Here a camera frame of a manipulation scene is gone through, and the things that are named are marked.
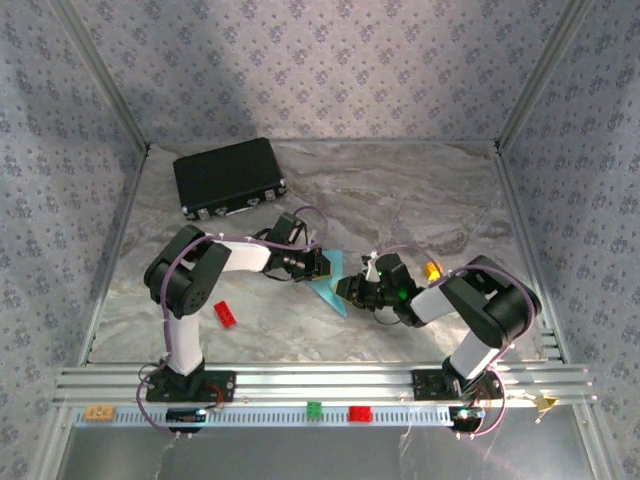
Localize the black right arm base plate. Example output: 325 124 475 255
410 368 504 401

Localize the aluminium frame post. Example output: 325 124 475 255
49 0 152 154
494 0 599 151

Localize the light blue paper sheet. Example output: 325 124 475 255
305 248 349 319

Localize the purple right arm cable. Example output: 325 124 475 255
372 243 544 441

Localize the long red toy brick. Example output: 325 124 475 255
213 300 238 330

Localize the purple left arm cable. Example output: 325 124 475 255
135 204 331 441

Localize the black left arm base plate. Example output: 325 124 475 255
144 369 237 404

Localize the black hard case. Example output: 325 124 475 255
172 137 289 222

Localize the aluminium mounting rail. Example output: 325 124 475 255
52 362 599 407

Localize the aluminium table edge rail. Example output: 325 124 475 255
79 147 151 366
494 147 566 364

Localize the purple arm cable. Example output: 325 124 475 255
372 243 544 441
135 204 331 441

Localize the slotted grey cable duct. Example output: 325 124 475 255
72 405 454 429

